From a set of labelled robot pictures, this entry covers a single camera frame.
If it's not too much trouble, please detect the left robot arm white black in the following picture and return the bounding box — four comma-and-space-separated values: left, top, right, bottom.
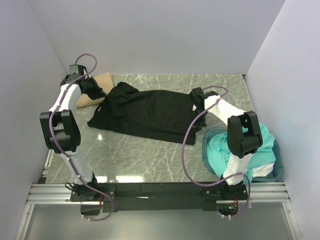
39, 76, 106, 201

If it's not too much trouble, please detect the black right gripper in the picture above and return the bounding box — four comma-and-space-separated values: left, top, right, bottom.
189, 109, 208, 136

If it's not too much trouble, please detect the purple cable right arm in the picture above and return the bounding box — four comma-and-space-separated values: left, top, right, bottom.
181, 85, 252, 221

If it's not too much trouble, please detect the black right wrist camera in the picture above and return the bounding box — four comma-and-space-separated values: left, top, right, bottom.
189, 87, 219, 102

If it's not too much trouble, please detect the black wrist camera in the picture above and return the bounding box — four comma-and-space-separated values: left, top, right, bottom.
65, 64, 87, 82
189, 87, 219, 102

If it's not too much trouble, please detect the black t-shirt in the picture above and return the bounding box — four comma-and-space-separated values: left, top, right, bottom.
87, 82, 201, 145

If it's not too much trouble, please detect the aluminium rail frame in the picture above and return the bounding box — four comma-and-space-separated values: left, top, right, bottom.
26, 182, 291, 205

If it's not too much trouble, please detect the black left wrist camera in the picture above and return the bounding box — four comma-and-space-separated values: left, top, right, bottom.
65, 64, 87, 82

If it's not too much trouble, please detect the white t-shirt in basket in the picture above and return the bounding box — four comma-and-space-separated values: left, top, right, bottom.
252, 162, 274, 178

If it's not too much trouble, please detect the teal t-shirt in basket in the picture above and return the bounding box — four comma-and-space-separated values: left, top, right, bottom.
206, 121, 276, 179

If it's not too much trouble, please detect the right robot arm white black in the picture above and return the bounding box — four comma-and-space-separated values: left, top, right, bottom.
191, 94, 263, 200

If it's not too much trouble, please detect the folded tan t-shirt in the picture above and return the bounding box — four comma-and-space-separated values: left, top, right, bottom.
76, 72, 114, 108

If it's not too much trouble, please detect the blue plastic laundry basket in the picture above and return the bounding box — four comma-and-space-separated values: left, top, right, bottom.
201, 126, 285, 183

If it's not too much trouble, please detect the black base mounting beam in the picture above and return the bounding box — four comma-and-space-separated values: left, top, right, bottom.
70, 182, 248, 213

